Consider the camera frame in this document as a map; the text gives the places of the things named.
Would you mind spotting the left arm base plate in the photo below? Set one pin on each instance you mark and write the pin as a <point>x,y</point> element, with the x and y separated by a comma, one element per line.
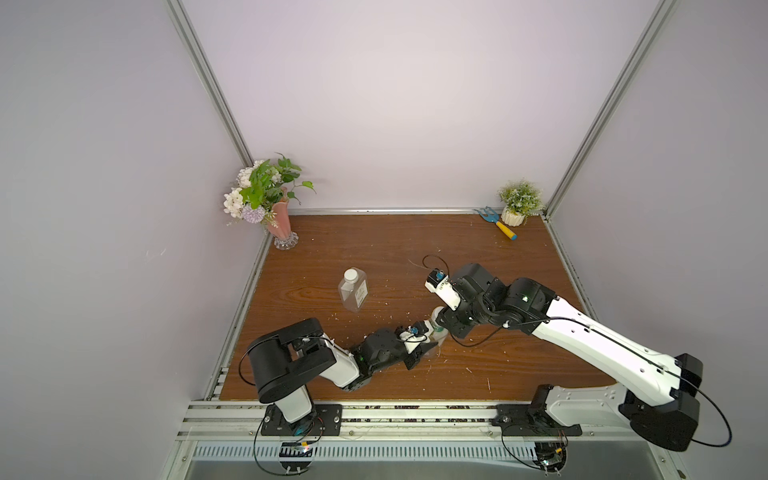
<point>323,420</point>

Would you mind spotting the tall clear labelled bottle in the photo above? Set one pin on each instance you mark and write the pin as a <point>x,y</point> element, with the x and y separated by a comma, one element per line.
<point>436,340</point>

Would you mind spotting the pink vase with flowers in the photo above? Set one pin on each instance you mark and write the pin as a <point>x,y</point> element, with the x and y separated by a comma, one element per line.
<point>261,193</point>

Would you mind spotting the aluminium front rail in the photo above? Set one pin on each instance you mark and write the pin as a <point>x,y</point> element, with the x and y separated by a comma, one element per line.
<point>397,420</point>

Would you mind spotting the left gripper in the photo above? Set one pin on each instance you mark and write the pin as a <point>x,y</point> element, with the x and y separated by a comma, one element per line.
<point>417,355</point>

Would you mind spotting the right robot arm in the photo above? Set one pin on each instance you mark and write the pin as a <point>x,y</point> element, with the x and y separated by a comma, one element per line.
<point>653,394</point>

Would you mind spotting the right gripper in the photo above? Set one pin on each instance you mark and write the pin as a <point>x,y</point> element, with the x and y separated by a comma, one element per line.
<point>451,321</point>

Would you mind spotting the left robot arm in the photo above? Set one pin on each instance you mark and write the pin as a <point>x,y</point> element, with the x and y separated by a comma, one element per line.
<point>283,362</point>

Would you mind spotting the blue yellow garden trowel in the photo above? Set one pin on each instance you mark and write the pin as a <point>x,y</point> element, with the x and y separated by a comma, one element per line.
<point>490,215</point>

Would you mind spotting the square clear plastic bottle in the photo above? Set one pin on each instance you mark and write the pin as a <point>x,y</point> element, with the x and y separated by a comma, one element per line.
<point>353,295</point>

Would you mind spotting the small potted green plant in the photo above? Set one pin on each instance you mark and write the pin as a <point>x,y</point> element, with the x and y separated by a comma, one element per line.
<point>521,200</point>

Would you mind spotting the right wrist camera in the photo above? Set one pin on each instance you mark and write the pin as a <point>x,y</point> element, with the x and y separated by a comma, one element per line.
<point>438,283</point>

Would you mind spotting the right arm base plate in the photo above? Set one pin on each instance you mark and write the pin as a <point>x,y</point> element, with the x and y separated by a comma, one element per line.
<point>525,421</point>

